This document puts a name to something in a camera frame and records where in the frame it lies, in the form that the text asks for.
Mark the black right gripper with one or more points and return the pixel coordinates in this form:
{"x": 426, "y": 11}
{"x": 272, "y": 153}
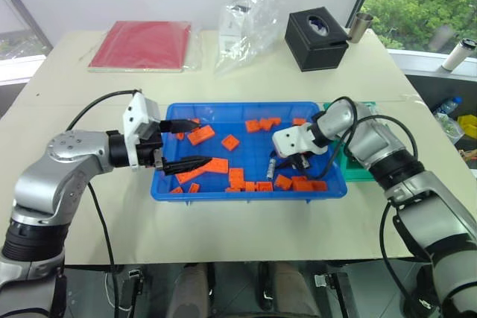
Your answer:
{"x": 298, "y": 158}

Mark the long orange toy brick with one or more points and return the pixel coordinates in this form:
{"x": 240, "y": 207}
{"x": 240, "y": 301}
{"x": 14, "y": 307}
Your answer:
{"x": 191, "y": 175}

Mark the clear water bottle blue cap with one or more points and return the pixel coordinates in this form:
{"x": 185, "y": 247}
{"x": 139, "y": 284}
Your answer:
{"x": 447, "y": 105}

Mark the black table leg frame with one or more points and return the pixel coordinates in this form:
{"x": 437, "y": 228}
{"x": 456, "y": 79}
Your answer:
{"x": 341, "y": 295}
{"x": 128, "y": 292}

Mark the blue plastic bin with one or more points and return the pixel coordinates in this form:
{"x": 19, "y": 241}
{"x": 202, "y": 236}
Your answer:
{"x": 249, "y": 154}

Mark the large orange toy brick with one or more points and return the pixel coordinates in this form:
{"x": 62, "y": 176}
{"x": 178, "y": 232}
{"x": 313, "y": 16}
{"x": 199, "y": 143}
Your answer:
{"x": 217, "y": 165}
{"x": 201, "y": 135}

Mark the silver cylindrical battery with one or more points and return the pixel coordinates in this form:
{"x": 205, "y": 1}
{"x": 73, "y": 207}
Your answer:
{"x": 271, "y": 168}

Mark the white box in bag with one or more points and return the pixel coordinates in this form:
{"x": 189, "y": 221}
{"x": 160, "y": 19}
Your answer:
{"x": 233, "y": 31}

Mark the crumpled clear plastic bag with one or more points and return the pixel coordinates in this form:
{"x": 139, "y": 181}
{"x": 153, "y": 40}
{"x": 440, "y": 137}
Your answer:
{"x": 449, "y": 126}

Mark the white tumbler with dark lid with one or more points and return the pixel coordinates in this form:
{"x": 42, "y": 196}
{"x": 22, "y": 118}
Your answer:
{"x": 456, "y": 55}

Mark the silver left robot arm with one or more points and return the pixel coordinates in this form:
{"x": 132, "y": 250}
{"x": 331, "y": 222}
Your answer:
{"x": 48, "y": 184}

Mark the small orange toy brick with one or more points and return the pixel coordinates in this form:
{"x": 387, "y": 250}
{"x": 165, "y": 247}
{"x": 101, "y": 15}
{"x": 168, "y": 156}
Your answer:
{"x": 180, "y": 136}
{"x": 196, "y": 121}
{"x": 299, "y": 121}
{"x": 176, "y": 190}
{"x": 194, "y": 188}

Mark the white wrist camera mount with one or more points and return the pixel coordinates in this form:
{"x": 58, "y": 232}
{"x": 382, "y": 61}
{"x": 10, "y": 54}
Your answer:
{"x": 292, "y": 141}
{"x": 138, "y": 109}

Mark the red flat folder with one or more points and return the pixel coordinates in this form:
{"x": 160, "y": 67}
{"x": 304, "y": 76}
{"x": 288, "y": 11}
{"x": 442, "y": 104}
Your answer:
{"x": 143, "y": 45}

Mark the black tissue box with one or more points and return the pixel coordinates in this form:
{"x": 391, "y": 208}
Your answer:
{"x": 316, "y": 50}

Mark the grey metal cup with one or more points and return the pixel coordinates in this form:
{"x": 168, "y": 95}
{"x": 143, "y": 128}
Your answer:
{"x": 360, "y": 27}

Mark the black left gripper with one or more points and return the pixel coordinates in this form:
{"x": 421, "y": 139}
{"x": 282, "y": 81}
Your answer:
{"x": 147, "y": 154}

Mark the green plastic bin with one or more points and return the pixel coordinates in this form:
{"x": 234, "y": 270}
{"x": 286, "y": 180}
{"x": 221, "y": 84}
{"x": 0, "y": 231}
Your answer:
{"x": 354, "y": 173}

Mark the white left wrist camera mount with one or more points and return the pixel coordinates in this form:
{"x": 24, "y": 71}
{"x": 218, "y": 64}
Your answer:
{"x": 138, "y": 109}

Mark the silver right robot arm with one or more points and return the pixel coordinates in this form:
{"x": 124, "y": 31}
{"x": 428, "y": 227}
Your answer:
{"x": 413, "y": 191}

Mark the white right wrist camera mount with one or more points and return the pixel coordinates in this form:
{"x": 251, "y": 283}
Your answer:
{"x": 292, "y": 141}

